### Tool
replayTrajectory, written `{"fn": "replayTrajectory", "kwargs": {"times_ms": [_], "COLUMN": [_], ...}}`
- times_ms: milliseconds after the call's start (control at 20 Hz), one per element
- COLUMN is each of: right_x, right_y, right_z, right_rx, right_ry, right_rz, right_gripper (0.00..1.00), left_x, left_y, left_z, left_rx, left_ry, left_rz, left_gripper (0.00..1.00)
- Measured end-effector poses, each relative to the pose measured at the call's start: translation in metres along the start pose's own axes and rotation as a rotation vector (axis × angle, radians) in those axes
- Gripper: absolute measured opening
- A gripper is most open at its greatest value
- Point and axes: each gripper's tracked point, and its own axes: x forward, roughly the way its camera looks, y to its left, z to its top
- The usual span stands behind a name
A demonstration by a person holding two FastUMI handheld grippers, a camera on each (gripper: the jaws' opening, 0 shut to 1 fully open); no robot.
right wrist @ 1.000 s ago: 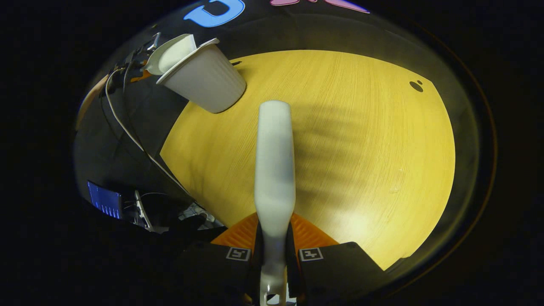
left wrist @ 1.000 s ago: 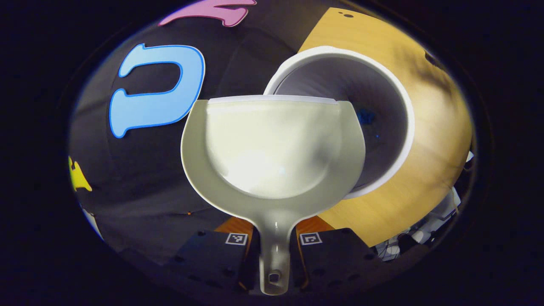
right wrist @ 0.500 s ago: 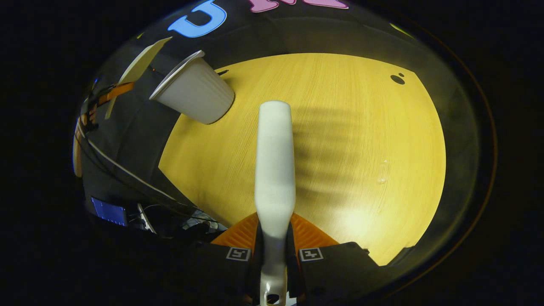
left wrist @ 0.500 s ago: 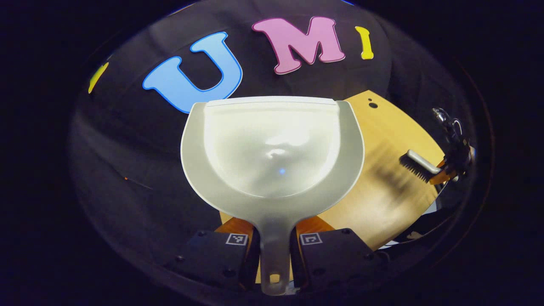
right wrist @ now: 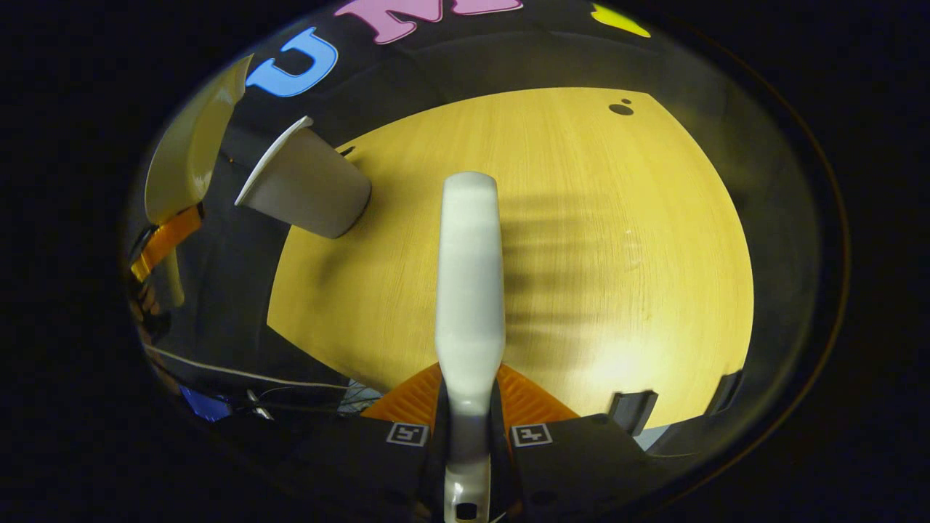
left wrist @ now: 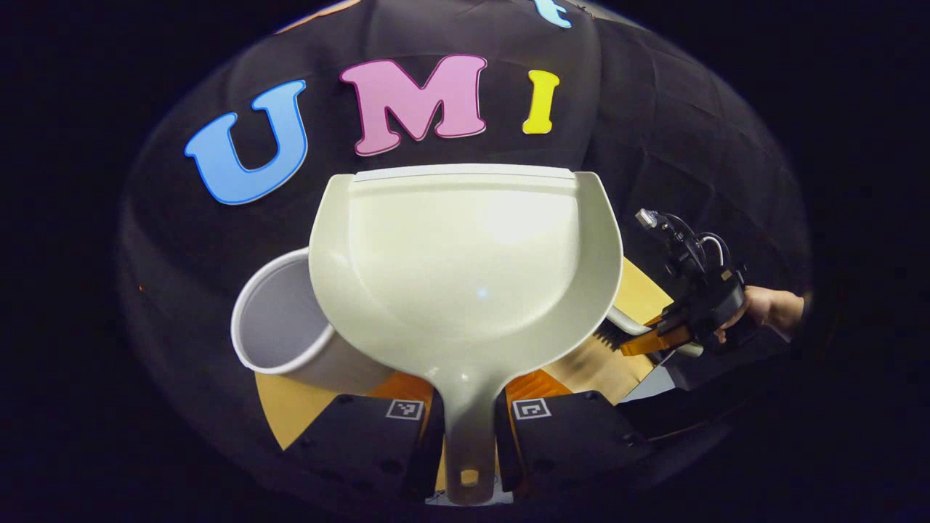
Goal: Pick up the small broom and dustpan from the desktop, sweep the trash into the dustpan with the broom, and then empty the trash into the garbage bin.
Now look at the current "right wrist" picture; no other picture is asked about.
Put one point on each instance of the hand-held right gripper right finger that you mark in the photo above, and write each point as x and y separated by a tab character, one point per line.
574	465

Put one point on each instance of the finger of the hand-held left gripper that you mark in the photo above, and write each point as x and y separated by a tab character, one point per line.
171	240

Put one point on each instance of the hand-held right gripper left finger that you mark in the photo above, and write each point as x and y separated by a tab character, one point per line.
370	465

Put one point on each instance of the white dustpan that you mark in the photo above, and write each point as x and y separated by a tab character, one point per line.
185	152

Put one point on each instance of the grey garbage bin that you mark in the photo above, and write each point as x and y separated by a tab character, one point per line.
312	189

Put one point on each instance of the wooden desktop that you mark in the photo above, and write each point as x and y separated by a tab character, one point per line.
617	254

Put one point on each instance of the blue object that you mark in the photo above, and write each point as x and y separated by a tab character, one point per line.
207	405

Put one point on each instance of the black desk bracket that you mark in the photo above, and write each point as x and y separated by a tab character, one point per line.
632	410
726	392

